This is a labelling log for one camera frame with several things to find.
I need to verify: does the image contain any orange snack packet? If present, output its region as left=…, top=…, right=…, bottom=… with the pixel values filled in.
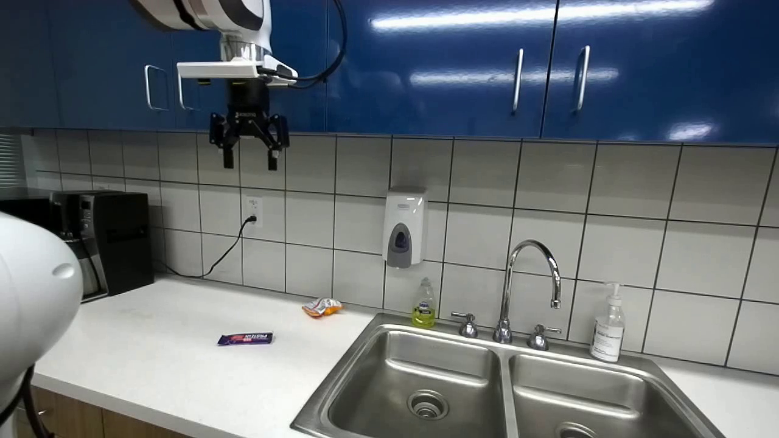
left=299, top=294, right=345, bottom=322

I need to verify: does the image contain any blue cabinet door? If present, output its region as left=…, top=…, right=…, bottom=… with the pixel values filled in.
left=166, top=0, right=326, bottom=135
left=323, top=0, right=561, bottom=140
left=0, top=0, right=65, bottom=131
left=59, top=0, right=169, bottom=131
left=541, top=0, right=779, bottom=148

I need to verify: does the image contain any stainless steel double sink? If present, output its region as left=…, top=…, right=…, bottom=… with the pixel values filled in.
left=290, top=313, right=729, bottom=438

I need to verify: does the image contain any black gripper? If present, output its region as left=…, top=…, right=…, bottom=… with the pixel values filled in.
left=208, top=80, right=292, bottom=173

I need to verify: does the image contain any chrome faucet knob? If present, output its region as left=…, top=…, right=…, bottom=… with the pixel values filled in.
left=456, top=312, right=481, bottom=340
left=526, top=324, right=552, bottom=352

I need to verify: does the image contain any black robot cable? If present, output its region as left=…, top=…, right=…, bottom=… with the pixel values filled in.
left=290, top=0, right=351, bottom=93

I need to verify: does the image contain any clear pump soap bottle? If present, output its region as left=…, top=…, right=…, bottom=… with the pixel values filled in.
left=589, top=283, right=627, bottom=364

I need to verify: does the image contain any chrome gooseneck faucet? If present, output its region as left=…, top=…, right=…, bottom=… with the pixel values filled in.
left=491, top=239, right=564, bottom=346

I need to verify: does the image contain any black countertop appliance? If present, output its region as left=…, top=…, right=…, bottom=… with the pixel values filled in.
left=0, top=189, right=155, bottom=302

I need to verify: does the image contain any purple chocolate bar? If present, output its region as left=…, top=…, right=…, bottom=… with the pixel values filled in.
left=217, top=329, right=276, bottom=348

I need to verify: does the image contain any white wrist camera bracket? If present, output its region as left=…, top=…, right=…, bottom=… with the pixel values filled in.
left=176, top=43, right=299, bottom=89

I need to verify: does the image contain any silver coffee carafe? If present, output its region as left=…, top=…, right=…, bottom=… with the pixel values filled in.
left=79, top=239, right=108, bottom=300

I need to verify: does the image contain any black power cord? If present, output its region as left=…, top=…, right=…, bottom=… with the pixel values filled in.
left=201, top=213, right=260, bottom=279

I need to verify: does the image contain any white wall outlet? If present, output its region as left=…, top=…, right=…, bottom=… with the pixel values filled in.
left=240, top=191, right=268, bottom=233

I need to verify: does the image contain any white wall soap dispenser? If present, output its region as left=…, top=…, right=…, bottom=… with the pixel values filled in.
left=383, top=189, right=428, bottom=269

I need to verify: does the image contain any wooden base cabinet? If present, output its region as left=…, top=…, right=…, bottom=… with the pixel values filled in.
left=19, top=384, right=191, bottom=438

